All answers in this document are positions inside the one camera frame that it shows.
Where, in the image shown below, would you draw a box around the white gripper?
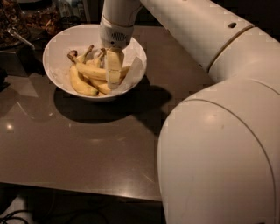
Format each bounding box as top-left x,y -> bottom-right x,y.
100,17 -> 134,89

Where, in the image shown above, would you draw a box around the yellow banana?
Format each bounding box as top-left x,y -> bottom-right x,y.
66,50 -> 131,81
89,79 -> 111,95
69,44 -> 100,97

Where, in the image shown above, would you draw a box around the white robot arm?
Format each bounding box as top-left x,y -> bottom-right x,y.
101,0 -> 280,224

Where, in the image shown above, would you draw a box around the green-stemmed back banana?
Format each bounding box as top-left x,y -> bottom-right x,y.
86,48 -> 106,68

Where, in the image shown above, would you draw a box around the white ceramic bowl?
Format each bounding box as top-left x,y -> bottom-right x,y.
43,24 -> 147,102

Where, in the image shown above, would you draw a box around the glass bowl of nuts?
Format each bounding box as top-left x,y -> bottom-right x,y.
0,0 -> 30,49

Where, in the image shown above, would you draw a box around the glass jar of snacks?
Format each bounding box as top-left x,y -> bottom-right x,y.
17,0 -> 61,36

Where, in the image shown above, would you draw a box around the metal serving spoon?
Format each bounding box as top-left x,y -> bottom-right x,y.
7,28 -> 36,51

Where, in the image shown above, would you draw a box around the black floor cables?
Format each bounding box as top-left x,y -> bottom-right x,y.
0,208 -> 33,224

